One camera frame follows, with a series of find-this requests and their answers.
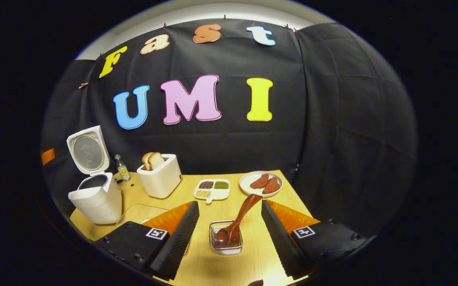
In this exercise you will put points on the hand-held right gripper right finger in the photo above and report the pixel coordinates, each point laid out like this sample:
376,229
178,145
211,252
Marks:
278,242

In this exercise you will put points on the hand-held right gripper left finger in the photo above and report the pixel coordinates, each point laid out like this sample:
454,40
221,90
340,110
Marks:
179,244

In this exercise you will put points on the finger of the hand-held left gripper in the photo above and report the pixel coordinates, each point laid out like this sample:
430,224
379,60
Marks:
48,156

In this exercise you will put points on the brown wooden spoon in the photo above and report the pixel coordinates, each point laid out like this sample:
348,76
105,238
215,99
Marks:
245,210

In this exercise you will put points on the white rice cooker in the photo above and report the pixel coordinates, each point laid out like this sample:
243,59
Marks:
101,202

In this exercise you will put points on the clear plastic container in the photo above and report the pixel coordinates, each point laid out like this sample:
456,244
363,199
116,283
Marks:
141,214

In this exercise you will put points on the red meat slice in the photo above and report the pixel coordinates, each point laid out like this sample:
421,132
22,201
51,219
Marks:
260,181
272,186

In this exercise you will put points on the white divided bean dish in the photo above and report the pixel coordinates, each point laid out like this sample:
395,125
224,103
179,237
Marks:
212,190

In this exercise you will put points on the white toaster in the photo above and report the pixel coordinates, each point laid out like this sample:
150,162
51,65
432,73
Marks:
161,180

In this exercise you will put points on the white round plate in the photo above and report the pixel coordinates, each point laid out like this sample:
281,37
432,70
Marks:
249,180

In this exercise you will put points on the small glass bottle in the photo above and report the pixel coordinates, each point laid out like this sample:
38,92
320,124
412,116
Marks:
123,171

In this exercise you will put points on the reddish backdrop clip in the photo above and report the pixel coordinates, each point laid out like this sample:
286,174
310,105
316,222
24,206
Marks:
83,85

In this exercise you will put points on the toasted bread slice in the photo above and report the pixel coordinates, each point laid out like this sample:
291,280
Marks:
156,161
146,161

